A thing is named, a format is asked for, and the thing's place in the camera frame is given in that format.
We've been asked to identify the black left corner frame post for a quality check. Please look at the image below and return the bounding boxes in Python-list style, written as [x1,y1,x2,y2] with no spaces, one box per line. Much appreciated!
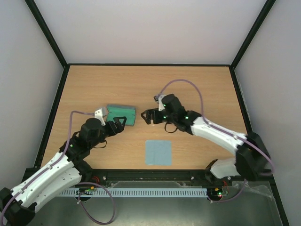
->
[25,0,68,68]

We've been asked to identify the light blue slotted cable duct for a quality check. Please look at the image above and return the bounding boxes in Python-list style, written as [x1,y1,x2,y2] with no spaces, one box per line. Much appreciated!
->
[57,188,207,198]

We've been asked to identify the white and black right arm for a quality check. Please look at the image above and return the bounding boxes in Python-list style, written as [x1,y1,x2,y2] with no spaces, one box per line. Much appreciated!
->
[141,94,271,185]

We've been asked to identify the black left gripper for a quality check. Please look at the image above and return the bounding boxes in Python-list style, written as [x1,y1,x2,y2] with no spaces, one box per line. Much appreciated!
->
[90,117,127,148]

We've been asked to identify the black right corner frame post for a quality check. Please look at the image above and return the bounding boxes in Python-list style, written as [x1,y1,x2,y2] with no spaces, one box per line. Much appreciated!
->
[230,0,277,69]

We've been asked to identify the blue-grey glasses case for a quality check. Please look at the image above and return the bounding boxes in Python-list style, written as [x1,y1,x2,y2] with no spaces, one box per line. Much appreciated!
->
[107,104,136,126]

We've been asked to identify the black corner frame post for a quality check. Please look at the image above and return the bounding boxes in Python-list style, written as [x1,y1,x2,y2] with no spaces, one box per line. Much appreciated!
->
[230,0,277,69]
[25,0,68,68]

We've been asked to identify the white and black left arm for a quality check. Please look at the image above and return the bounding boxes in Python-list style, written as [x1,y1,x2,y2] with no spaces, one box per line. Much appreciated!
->
[0,117,127,226]

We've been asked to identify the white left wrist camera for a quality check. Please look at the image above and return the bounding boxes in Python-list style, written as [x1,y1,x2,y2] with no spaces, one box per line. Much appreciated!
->
[94,107,108,126]

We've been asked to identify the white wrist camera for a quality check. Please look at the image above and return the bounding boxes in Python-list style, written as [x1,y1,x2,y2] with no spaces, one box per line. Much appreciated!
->
[154,94,165,112]
[94,107,108,126]

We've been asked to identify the black front mounting rail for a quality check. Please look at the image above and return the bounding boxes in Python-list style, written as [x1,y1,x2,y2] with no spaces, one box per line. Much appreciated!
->
[24,167,273,188]

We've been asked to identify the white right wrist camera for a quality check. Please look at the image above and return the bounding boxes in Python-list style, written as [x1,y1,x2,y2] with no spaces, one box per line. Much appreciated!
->
[154,94,165,112]

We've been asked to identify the light blue cleaning cloth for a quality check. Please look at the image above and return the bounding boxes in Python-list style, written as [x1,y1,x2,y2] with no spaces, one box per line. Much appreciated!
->
[145,140,172,166]

